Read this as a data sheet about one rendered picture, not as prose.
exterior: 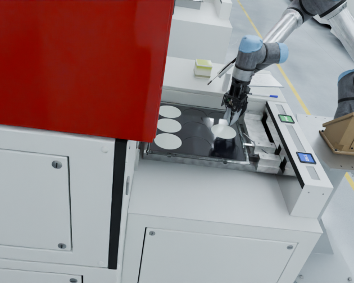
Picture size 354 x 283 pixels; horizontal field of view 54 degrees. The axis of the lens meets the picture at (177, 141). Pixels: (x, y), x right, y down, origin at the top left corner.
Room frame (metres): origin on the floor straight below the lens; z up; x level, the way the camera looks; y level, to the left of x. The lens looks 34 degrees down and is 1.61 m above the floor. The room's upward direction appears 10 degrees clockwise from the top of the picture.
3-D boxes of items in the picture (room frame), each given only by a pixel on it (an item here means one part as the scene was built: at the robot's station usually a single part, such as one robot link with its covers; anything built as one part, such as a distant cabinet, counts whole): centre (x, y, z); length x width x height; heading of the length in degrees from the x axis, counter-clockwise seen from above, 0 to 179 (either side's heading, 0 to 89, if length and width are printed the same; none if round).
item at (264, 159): (1.04, -0.34, 0.89); 0.08 x 0.03 x 0.03; 96
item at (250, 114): (1.36, -0.31, 0.89); 0.08 x 0.03 x 0.03; 96
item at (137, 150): (1.12, 0.14, 0.89); 0.44 x 0.02 x 0.10; 6
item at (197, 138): (1.15, -0.06, 0.90); 0.34 x 0.34 x 0.01; 6
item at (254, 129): (1.20, -0.33, 0.87); 0.36 x 0.08 x 0.03; 6
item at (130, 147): (0.94, 0.14, 1.02); 0.82 x 0.03 x 0.40; 6
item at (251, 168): (1.04, -0.14, 0.84); 0.50 x 0.02 x 0.03; 96
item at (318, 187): (1.12, -0.43, 0.89); 0.55 x 0.09 x 0.14; 6
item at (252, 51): (1.21, -0.20, 1.21); 0.09 x 0.08 x 0.11; 117
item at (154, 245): (1.24, -0.16, 0.41); 0.97 x 0.64 x 0.82; 6
